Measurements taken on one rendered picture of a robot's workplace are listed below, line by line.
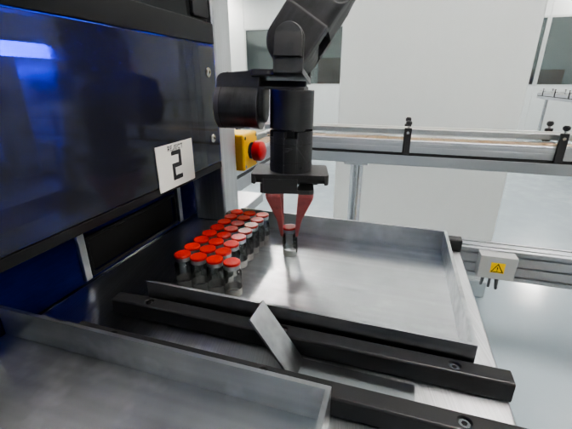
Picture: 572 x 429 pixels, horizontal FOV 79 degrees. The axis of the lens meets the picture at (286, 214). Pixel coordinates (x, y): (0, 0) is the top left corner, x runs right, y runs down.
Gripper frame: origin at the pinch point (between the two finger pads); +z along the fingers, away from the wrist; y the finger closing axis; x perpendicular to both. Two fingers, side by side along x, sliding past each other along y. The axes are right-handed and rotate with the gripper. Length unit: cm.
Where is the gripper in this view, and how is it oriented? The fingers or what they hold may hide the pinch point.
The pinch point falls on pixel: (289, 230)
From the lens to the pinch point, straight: 51.6
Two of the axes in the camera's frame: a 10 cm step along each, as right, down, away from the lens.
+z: -0.2, 9.4, 3.5
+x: -0.5, 3.5, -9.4
